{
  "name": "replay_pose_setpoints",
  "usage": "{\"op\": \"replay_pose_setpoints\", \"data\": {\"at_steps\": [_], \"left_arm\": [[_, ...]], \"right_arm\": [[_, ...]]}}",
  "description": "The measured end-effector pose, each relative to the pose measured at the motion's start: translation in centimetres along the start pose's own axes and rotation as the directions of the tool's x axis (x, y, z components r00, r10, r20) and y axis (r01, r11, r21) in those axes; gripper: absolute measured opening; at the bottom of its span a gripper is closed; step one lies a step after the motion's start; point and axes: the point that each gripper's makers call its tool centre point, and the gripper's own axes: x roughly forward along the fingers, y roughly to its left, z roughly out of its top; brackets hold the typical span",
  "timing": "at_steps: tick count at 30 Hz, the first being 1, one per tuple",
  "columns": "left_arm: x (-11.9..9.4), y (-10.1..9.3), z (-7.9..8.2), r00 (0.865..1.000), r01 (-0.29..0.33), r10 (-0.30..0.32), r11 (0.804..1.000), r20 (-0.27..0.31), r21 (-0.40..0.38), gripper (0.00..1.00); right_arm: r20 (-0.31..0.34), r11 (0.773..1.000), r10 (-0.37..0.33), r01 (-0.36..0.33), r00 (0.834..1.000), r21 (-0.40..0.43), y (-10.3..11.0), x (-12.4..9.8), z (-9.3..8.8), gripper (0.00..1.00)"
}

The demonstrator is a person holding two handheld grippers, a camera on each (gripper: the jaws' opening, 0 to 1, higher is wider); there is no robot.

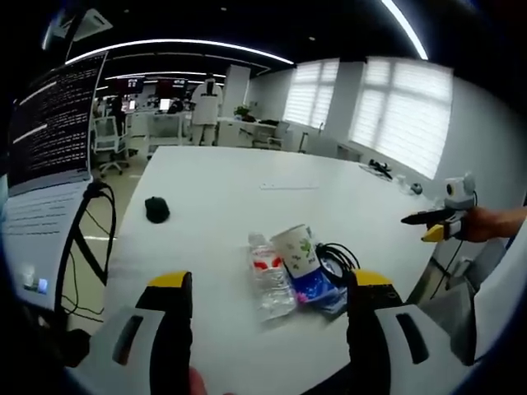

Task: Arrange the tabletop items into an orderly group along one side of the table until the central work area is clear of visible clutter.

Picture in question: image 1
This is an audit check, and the straight ceiling light strip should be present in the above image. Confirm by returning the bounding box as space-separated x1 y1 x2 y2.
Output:
380 0 430 61

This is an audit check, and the grey chair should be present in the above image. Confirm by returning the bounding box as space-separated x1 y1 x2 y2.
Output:
411 238 510 368

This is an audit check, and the small grey table object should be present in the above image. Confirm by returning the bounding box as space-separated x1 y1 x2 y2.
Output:
396 174 426 197

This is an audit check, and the clear plastic water bottle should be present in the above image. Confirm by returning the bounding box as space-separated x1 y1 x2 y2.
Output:
247 231 298 323

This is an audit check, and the large window with blinds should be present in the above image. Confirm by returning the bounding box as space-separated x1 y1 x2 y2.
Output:
348 56 455 181

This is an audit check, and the monitor with dark screen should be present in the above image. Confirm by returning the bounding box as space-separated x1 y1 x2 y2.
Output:
7 51 110 195

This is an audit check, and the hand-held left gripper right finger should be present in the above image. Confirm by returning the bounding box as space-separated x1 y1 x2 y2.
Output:
344 269 479 395

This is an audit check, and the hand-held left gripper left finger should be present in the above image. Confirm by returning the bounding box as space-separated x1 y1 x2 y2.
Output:
76 270 194 395

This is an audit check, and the black device on table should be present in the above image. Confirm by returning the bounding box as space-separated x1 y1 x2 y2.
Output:
367 159 395 180

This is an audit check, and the screen with white page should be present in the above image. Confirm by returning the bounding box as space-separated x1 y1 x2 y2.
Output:
0 177 96 312

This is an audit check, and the small window with blinds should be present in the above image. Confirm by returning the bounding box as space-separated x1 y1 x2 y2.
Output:
282 58 342 129

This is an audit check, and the black looped cable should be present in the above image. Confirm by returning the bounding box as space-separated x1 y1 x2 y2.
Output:
54 180 119 324

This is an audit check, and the thin gripper cable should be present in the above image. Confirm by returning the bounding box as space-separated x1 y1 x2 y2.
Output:
435 238 465 291

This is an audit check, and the blue patterned packet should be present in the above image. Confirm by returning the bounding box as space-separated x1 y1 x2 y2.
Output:
285 267 352 320

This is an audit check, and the person's right hand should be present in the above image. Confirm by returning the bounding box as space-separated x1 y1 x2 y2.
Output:
457 207 502 244

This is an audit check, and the ceiling air vent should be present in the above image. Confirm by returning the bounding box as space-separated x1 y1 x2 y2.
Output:
42 7 114 51

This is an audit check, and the white paper cup green print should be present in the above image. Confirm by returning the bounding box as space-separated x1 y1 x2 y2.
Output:
269 223 324 280

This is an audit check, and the black computer mouse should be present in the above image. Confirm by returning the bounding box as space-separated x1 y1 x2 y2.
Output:
144 196 171 225

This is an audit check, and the white tabletop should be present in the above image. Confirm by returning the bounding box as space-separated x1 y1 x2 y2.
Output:
65 146 489 395

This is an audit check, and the white background desk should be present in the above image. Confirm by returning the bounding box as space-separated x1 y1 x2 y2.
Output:
125 109 194 147

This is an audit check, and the white office chair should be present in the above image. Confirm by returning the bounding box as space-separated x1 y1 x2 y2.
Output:
91 115 131 177

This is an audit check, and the curved ceiling light strip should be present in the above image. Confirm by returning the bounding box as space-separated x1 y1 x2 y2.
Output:
64 38 296 67

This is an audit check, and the person's left hand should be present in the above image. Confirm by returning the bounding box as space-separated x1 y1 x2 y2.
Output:
188 365 210 395

